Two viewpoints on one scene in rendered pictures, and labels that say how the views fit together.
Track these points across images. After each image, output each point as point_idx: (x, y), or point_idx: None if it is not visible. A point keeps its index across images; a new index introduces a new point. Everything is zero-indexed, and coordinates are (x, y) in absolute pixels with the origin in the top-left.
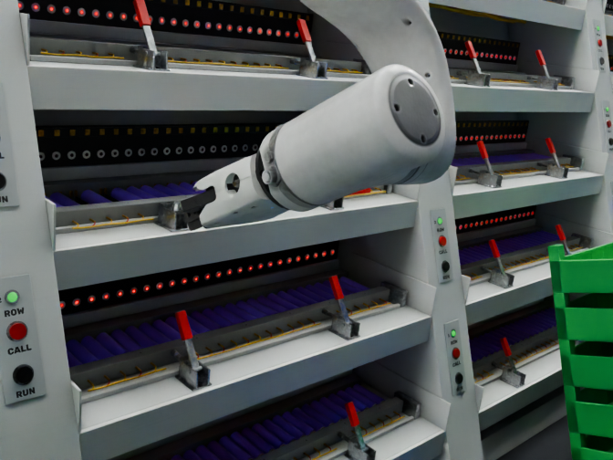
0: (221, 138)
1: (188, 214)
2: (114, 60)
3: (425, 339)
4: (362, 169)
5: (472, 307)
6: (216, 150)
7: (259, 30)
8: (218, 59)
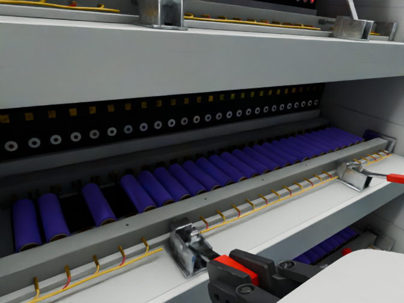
0: (237, 103)
1: (214, 293)
2: (100, 14)
3: None
4: None
5: None
6: (232, 115)
7: None
8: (246, 18)
